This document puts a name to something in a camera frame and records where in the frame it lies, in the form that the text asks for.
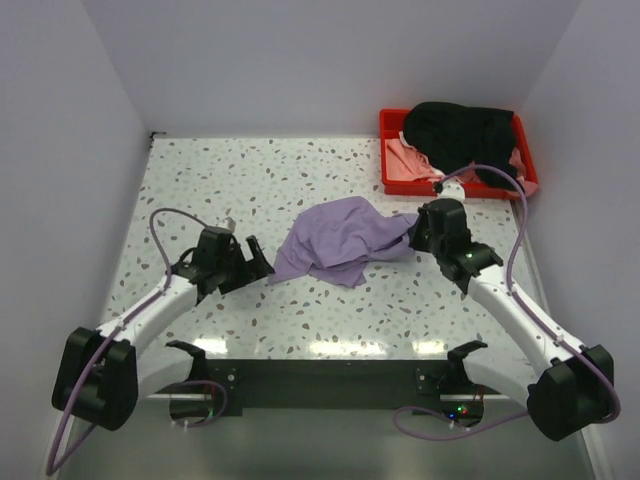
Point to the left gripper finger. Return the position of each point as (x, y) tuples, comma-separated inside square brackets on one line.
[(258, 259), (241, 277)]

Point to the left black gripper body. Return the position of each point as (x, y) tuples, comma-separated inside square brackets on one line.
[(229, 266)]

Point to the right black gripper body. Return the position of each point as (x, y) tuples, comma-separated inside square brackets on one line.
[(420, 238)]

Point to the purple t shirt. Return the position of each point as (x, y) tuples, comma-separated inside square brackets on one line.
[(334, 241)]

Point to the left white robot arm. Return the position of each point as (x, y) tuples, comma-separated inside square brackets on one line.
[(100, 376)]

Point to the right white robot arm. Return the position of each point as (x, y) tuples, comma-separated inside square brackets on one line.
[(572, 385)]

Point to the pink t shirt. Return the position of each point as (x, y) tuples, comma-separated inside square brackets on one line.
[(407, 172)]

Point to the black t shirt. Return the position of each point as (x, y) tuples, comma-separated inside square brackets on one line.
[(454, 136)]

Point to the red plastic bin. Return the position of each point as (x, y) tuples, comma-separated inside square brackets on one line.
[(390, 124)]

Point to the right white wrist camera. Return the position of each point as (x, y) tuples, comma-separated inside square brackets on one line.
[(450, 189)]

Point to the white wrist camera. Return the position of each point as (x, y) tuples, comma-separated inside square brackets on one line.
[(227, 223), (450, 189)]

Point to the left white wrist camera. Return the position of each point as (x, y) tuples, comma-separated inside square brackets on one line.
[(227, 223)]

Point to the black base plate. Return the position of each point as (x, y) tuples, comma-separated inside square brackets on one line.
[(242, 384)]

